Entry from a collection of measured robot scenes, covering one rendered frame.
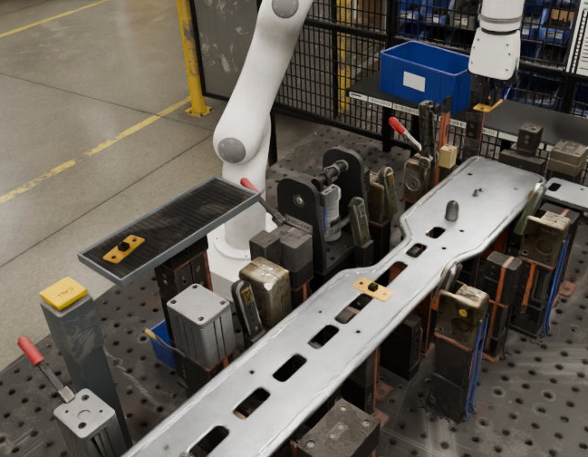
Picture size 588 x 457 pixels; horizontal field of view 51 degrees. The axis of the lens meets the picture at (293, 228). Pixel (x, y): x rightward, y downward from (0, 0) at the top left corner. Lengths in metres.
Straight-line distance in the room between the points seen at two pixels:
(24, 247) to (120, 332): 1.82
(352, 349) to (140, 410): 0.58
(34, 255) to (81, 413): 2.38
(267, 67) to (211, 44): 2.85
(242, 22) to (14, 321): 2.23
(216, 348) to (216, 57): 3.32
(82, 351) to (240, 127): 0.65
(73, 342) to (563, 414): 1.06
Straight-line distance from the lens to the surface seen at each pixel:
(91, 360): 1.26
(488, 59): 1.49
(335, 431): 1.04
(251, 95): 1.53
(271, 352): 1.20
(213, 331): 1.15
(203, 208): 1.32
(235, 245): 1.80
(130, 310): 1.82
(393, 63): 2.11
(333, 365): 1.17
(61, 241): 3.48
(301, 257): 1.35
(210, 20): 4.28
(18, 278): 3.31
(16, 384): 1.73
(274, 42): 1.47
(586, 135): 1.98
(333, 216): 1.47
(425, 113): 1.62
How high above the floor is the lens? 1.86
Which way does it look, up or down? 35 degrees down
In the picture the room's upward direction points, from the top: 3 degrees counter-clockwise
